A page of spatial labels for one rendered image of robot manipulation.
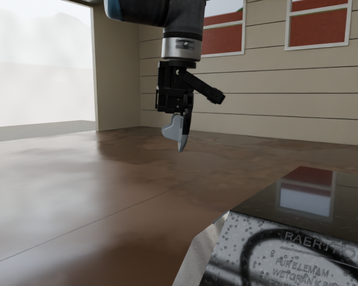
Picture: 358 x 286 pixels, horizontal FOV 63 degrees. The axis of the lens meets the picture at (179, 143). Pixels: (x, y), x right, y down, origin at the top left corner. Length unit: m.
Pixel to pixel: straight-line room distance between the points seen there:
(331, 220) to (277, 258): 0.09
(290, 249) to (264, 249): 0.03
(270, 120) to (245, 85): 1.01
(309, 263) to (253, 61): 6.83
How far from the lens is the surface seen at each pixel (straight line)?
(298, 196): 0.52
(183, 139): 0.69
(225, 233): 0.43
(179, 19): 0.67
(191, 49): 0.67
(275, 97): 6.91
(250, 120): 7.14
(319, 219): 0.44
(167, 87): 0.68
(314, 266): 0.40
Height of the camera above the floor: 0.99
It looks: 10 degrees down
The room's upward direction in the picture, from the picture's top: straight up
